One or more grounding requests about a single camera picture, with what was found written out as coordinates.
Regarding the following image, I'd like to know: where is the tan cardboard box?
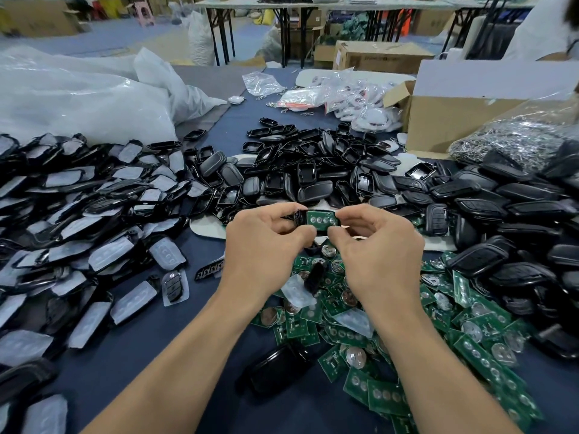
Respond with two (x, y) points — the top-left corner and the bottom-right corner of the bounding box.
(4, 0), (83, 37)

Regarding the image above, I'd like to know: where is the large white plastic bag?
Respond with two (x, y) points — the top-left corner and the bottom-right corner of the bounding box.
(0, 45), (227, 145)

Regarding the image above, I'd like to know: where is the pink plastic stool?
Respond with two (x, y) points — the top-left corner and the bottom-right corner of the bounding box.
(134, 1), (155, 28)

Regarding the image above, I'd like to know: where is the clear plastic film piece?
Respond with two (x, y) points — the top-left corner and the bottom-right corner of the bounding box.
(280, 274), (318, 311)

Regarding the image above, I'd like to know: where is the lone glossy black shell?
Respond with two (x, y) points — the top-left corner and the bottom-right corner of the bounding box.
(237, 343), (313, 400)

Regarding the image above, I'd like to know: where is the heap of clear parts bags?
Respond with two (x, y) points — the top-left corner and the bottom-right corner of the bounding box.
(323, 77), (403, 134)

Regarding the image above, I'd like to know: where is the person's left forearm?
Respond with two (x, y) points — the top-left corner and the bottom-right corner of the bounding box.
(83, 289), (259, 434)

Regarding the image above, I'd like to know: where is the black rubber button pad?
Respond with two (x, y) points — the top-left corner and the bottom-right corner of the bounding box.
(303, 260), (327, 293)

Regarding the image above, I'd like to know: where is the person's right hand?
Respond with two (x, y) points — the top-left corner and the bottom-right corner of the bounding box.
(327, 203), (426, 313)

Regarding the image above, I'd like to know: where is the black metal table frame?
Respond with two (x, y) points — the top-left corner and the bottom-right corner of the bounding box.
(201, 4), (313, 67)

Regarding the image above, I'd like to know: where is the clear bag of metal parts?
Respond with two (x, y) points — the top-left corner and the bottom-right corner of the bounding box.
(448, 104), (579, 174)

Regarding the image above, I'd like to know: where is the clear bag with red label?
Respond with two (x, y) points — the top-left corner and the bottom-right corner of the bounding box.
(270, 87), (327, 112)

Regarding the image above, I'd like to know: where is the pile of shells with pads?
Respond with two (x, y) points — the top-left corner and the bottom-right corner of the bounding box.
(0, 131), (223, 434)

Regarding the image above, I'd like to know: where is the small green circuit board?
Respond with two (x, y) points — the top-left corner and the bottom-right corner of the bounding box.
(306, 209), (340, 233)

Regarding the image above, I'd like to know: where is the pile of green circuit boards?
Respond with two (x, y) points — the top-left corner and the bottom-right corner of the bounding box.
(252, 212), (544, 434)

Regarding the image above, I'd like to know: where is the small crumpled clear plastic bag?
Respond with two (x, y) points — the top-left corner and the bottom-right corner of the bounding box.
(241, 71), (287, 98)

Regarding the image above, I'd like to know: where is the small black button strip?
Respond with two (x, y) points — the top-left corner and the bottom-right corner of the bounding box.
(194, 257), (226, 281)

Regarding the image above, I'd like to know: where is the white sack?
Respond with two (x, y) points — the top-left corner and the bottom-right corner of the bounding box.
(185, 8), (217, 66)

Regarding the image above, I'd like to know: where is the pile of assembled black fobs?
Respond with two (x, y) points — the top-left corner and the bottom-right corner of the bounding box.
(425, 153), (579, 362)

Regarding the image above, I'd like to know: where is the large open cardboard box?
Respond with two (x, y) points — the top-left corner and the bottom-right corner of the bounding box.
(382, 60), (579, 159)

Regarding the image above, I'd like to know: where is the person's left hand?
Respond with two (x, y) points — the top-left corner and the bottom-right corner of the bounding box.
(219, 201), (318, 304)

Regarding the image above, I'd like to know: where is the person's right forearm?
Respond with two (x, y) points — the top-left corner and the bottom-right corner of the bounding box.
(380, 303), (521, 434)

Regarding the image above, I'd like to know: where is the long white table top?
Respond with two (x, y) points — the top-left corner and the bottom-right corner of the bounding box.
(194, 0), (539, 13)

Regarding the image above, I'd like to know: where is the pile of black shell halves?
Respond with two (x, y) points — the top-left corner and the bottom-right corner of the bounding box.
(237, 117), (434, 213)

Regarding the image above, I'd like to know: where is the brown cardboard box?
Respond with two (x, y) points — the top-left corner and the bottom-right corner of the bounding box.
(333, 40), (435, 78)

